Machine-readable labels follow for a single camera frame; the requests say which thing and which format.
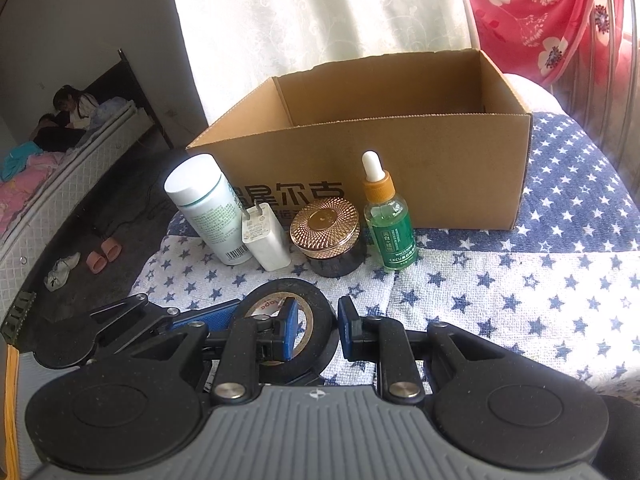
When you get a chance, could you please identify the bed with dark frame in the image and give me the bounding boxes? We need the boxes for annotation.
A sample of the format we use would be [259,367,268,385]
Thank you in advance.
[0,49,175,313]

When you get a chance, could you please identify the white patterned curtain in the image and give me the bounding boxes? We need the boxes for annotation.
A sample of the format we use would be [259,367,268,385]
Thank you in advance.
[165,0,482,128]

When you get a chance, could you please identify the brown cardboard box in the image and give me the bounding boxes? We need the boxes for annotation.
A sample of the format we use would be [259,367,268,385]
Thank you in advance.
[186,49,534,231]

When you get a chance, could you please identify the green dropper bottle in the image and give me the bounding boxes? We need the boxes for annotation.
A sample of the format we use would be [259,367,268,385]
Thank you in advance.
[361,151,417,275]

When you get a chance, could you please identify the black tape roll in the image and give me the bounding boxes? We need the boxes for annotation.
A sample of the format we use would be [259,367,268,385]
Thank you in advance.
[232,278,337,386]

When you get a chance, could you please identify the white bottle with green label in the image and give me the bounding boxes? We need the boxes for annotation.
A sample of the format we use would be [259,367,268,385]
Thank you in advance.
[165,154,254,266]

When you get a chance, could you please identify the white charger plug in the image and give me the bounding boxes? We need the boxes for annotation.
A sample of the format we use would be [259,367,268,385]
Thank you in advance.
[241,200,292,272]

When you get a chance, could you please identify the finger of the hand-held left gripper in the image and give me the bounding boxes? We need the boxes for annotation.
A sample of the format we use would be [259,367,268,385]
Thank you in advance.
[167,299,242,357]

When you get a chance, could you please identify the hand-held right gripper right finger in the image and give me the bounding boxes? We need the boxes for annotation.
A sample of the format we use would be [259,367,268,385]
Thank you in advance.
[338,297,502,402]

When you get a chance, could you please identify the white shoe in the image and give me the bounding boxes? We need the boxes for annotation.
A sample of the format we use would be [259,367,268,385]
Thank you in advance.
[44,252,81,292]

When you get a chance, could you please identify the pink bedding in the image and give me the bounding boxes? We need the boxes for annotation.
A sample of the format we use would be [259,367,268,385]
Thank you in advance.
[0,142,67,241]

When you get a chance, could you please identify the dark jar with rose-gold lid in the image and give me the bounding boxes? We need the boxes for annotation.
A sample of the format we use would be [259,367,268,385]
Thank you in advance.
[290,199,368,280]

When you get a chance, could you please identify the metal railing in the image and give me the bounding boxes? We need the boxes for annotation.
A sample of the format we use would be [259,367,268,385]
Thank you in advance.
[547,20,640,133]

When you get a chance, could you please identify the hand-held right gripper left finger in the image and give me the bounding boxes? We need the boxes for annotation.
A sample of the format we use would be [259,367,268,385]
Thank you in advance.
[129,299,302,402]

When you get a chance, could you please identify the black cables on floor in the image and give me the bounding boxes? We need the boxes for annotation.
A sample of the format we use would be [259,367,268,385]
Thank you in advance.
[95,180,173,236]

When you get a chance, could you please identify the star-print blanket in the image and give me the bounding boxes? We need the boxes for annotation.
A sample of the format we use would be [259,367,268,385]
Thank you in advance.
[129,109,640,393]

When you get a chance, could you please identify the red floral cloth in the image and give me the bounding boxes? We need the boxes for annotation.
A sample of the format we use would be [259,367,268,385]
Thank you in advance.
[454,0,640,88]

